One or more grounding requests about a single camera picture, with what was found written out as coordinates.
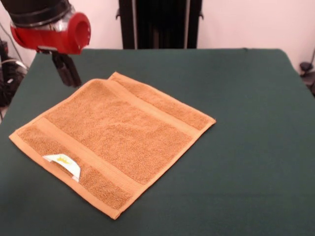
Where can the tall black metal rack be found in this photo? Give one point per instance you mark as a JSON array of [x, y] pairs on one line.
[[160, 24]]

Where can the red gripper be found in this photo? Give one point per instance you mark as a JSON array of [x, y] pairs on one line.
[[49, 40]]

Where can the tan terry towel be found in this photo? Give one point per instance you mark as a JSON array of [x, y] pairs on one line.
[[110, 142]]

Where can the dark green table cloth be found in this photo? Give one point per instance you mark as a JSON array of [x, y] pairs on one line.
[[246, 172]]

